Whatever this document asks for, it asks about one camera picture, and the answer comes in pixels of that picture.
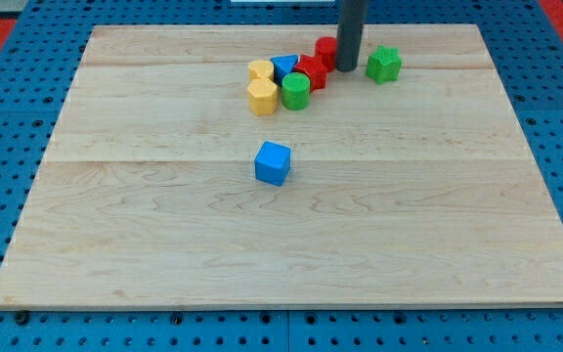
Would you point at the blue triangle block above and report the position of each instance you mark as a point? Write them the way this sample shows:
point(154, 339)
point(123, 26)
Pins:
point(283, 65)

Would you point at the yellow hexagon block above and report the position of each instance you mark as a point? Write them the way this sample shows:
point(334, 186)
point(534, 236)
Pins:
point(262, 94)

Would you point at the light wooden board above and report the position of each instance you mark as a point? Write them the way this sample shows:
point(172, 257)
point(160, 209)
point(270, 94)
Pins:
point(421, 193)

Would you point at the green star block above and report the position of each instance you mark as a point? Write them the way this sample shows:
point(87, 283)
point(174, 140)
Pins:
point(384, 65)

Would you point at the yellow heart block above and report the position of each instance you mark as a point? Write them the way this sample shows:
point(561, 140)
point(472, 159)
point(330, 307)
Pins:
point(261, 69)

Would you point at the red cylinder block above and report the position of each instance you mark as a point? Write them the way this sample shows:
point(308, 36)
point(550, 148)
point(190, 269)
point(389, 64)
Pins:
point(325, 48)

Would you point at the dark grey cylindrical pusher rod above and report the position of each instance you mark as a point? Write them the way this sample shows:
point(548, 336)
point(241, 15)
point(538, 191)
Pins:
point(352, 18)

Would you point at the blue cube block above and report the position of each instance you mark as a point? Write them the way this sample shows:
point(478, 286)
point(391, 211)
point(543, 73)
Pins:
point(272, 163)

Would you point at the green cylinder block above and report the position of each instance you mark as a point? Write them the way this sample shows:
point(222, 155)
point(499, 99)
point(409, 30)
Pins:
point(295, 91)

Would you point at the red star block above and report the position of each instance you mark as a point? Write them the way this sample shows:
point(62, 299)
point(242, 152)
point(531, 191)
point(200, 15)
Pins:
point(314, 68)

